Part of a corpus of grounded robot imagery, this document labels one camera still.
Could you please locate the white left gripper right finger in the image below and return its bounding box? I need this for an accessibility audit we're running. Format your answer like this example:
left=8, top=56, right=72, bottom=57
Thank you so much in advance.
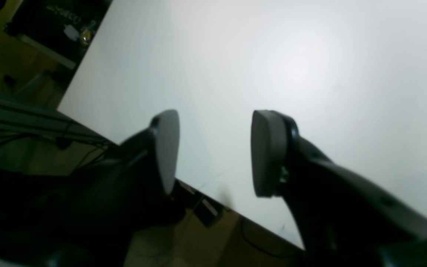
left=251, top=110, right=427, bottom=267

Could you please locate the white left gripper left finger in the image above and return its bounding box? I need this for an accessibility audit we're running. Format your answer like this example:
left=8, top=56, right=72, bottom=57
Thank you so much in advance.
left=39, top=109, right=180, bottom=267

